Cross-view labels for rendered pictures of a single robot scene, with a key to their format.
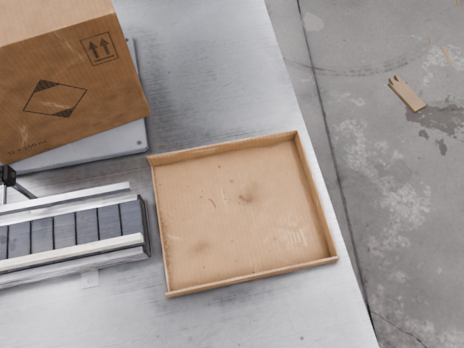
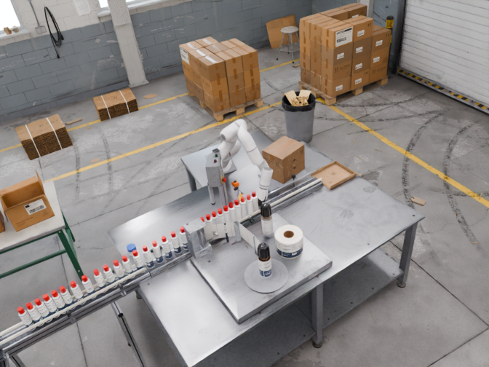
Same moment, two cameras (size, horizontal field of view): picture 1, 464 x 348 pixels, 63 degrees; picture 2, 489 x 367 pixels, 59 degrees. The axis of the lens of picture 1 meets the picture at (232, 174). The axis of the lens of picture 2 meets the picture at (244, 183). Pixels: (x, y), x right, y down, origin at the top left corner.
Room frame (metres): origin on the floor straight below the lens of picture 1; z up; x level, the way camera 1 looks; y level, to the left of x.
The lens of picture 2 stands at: (-2.50, 1.67, 3.23)
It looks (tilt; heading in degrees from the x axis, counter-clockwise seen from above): 37 degrees down; 343
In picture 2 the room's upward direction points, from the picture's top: 7 degrees counter-clockwise
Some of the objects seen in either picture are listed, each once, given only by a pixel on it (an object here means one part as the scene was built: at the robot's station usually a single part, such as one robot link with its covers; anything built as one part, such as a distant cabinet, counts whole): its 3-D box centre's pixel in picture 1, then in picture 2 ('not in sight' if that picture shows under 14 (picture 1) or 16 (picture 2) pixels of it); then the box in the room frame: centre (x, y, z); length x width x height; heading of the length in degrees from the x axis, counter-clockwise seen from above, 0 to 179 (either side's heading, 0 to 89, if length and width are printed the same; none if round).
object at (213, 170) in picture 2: not in sight; (215, 170); (0.09, 1.09, 1.38); 0.17 x 0.10 x 0.19; 157
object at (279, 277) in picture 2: not in sight; (265, 274); (-0.60, 1.01, 0.89); 0.31 x 0.31 x 0.01
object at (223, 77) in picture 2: not in sight; (220, 75); (3.84, -0.12, 0.45); 1.20 x 0.84 x 0.89; 7
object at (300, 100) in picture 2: not in sight; (300, 104); (2.19, -0.69, 0.50); 0.42 x 0.41 x 0.28; 96
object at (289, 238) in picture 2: not in sight; (289, 241); (-0.44, 0.75, 0.95); 0.20 x 0.20 x 0.14
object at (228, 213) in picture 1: (237, 207); (332, 174); (0.23, -0.01, 0.85); 0.30 x 0.26 x 0.04; 102
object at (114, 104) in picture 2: not in sight; (115, 103); (4.53, 1.56, 0.11); 0.65 x 0.54 x 0.22; 93
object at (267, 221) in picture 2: not in sight; (266, 220); (-0.23, 0.83, 1.03); 0.09 x 0.09 x 0.30
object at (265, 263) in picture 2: not in sight; (264, 260); (-0.60, 1.01, 1.04); 0.09 x 0.09 x 0.29
